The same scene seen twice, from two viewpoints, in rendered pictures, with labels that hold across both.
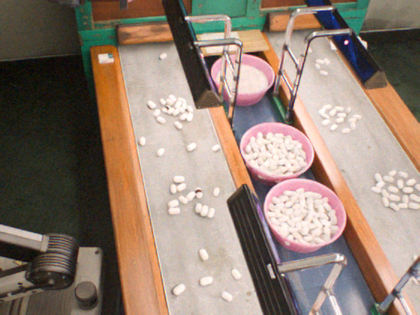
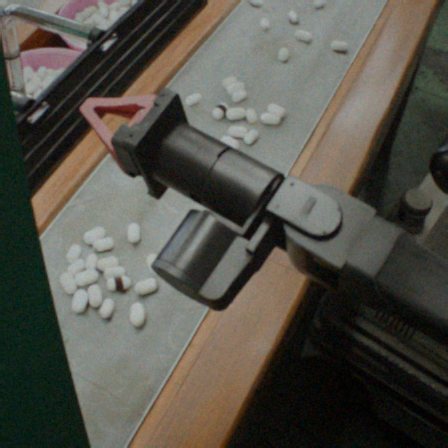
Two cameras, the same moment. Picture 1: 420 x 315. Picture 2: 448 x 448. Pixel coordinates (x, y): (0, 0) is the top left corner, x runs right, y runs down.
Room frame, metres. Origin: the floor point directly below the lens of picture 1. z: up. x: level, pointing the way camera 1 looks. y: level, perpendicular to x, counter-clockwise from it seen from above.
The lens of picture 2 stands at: (1.72, 0.67, 1.63)
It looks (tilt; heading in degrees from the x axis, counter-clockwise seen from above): 51 degrees down; 218
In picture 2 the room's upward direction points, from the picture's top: 7 degrees clockwise
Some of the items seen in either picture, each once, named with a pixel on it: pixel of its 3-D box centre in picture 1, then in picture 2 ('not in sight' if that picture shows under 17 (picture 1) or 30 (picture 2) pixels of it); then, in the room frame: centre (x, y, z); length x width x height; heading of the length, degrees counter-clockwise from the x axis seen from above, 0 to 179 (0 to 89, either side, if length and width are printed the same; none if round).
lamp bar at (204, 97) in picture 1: (187, 39); (68, 95); (1.36, 0.12, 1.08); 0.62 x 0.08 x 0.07; 18
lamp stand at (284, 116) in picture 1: (309, 69); not in sight; (1.50, -0.34, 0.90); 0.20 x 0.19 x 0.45; 18
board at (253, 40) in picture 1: (229, 43); not in sight; (1.82, -0.03, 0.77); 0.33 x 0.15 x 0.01; 108
